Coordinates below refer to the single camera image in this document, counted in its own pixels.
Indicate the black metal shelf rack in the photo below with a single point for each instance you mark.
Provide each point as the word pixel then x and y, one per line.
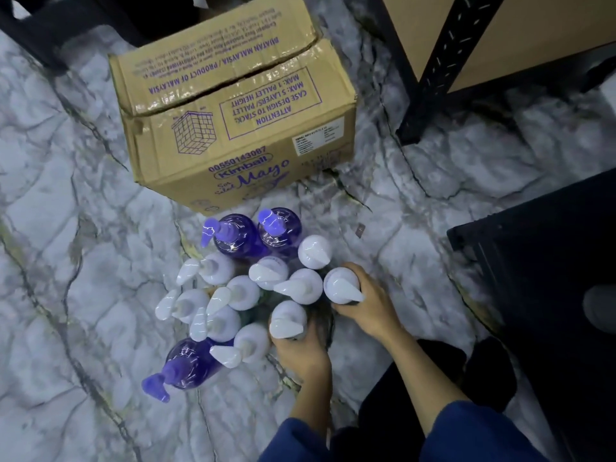
pixel 447 57

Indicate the grey rounded object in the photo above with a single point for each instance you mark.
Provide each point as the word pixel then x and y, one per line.
pixel 600 308

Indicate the person's black trousers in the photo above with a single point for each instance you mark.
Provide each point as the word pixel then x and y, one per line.
pixel 394 418

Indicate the brown shelf panel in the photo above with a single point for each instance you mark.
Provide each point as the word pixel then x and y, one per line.
pixel 539 28

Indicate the person's left fingers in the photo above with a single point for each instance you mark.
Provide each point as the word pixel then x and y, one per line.
pixel 288 342

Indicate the person's right blue sleeve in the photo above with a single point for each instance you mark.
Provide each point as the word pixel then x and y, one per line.
pixel 481 435

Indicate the person's left hand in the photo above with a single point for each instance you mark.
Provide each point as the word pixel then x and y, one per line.
pixel 303 356

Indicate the person's right forearm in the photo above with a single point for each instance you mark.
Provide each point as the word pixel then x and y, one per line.
pixel 423 375

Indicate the black furniture frame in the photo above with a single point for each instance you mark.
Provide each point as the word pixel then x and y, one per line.
pixel 72 19

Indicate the person's blue sleeve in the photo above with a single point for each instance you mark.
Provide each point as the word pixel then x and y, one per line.
pixel 296 445
pixel 481 435

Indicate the person's left blue sleeve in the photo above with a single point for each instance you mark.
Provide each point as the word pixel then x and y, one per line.
pixel 296 445

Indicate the white soap pump bottle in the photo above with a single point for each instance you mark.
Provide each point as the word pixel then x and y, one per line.
pixel 340 285
pixel 288 318

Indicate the person's right thumb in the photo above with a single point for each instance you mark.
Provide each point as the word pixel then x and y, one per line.
pixel 347 310

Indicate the cluster of white pump bottles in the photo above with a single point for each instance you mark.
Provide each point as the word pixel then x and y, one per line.
pixel 226 303

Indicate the person's left forearm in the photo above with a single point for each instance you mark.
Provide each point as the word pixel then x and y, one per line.
pixel 313 401

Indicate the brown cardboard box purple print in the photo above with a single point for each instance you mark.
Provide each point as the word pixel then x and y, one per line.
pixel 231 115

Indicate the person's right hand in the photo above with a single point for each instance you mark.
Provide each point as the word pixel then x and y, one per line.
pixel 373 307

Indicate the purple pump bottle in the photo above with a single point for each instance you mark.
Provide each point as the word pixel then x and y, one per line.
pixel 284 228
pixel 236 235
pixel 190 363

